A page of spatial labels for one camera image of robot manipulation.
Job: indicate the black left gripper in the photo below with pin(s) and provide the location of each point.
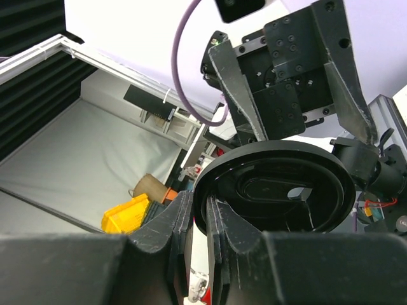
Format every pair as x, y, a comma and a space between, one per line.
293, 73

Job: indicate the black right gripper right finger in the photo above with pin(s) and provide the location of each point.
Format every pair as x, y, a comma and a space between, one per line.
248, 266

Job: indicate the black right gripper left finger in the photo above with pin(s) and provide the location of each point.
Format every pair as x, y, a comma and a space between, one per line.
149, 266

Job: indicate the black plastic cup lid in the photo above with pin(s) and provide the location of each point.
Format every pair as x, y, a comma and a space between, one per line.
278, 185

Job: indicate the yellow plastic crate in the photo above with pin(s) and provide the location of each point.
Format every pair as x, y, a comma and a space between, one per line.
127, 217

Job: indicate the aluminium frame rail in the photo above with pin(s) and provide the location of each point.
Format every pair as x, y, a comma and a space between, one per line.
19, 63

